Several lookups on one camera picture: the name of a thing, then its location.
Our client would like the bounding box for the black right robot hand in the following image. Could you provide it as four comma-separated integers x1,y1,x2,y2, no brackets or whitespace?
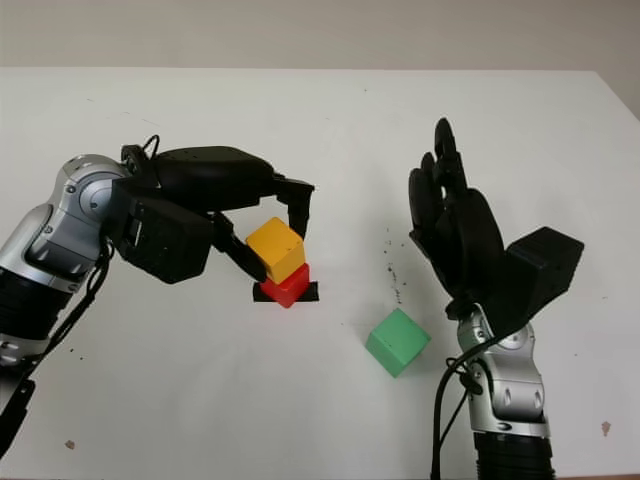
407,117,506,311

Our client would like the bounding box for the red wooden block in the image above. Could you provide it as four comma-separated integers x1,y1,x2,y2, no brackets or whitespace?
259,263,311,310

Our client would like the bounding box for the yellow wooden block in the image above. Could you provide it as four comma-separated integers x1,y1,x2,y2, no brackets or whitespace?
245,216,306,282

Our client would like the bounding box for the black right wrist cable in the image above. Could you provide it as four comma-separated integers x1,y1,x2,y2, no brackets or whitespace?
429,343,497,480

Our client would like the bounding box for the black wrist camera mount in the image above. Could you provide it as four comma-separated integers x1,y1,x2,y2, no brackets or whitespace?
112,177,214,286
479,226,585,337

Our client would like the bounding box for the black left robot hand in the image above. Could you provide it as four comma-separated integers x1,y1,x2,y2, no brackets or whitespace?
149,145,316,284

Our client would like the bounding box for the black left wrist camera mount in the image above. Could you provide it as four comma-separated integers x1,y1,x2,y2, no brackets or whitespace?
112,177,214,286

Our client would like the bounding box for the black tape strip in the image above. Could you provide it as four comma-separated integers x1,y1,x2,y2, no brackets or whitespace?
252,281,320,304

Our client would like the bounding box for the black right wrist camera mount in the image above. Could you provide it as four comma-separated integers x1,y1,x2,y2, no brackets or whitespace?
479,226,585,337

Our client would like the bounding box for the green wooden block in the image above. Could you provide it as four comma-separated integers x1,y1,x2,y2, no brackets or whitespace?
365,307,432,379

